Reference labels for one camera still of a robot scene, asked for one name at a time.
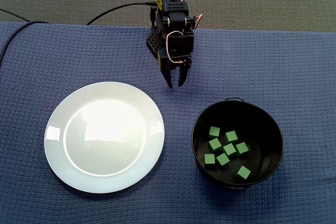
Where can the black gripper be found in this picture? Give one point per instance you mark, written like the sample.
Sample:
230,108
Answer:
170,70

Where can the green cube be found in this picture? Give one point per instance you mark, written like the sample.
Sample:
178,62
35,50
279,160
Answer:
231,136
243,172
209,160
214,131
215,144
241,148
229,149
222,159

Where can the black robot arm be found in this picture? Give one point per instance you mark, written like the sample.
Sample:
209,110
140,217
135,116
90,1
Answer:
172,2

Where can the white round plate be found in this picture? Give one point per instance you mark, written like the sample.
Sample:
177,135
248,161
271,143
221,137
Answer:
105,176

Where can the black table clamp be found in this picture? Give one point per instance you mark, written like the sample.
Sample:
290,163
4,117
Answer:
151,16

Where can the black metal bucket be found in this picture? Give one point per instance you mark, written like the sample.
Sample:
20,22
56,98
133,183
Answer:
265,137

